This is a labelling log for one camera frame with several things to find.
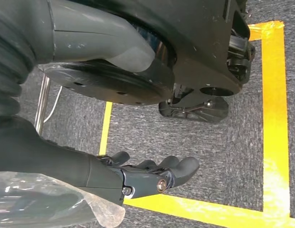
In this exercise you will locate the black robot foot plate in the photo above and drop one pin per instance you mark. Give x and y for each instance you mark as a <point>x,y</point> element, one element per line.
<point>209,111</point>

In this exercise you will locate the yellow floor tape square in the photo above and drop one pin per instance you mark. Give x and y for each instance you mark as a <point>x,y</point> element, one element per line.
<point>275,126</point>

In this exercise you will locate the chrome pedestal stool base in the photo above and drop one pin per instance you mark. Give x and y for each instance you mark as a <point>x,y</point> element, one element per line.
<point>41,104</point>

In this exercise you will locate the clear plastic camera shield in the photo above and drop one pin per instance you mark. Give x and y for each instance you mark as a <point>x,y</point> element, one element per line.
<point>42,204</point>

